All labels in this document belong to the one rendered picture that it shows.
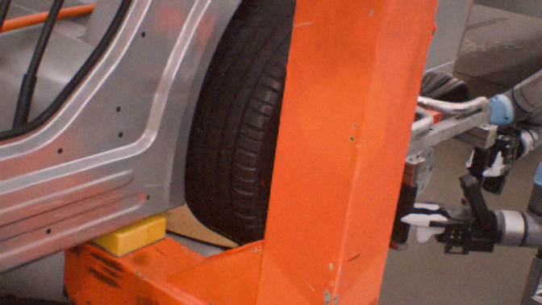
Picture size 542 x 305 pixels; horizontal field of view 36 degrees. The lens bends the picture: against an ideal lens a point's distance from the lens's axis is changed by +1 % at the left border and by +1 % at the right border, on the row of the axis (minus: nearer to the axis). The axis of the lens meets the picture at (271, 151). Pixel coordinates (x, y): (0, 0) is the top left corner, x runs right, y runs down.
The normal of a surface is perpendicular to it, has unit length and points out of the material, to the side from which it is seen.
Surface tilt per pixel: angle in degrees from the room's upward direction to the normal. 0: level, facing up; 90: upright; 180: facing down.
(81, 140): 90
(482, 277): 0
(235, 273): 90
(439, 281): 0
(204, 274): 90
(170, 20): 90
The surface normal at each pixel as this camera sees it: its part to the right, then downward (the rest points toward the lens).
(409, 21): 0.77, 0.33
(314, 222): -0.62, 0.22
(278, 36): -0.26, -0.62
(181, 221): 0.15, -0.91
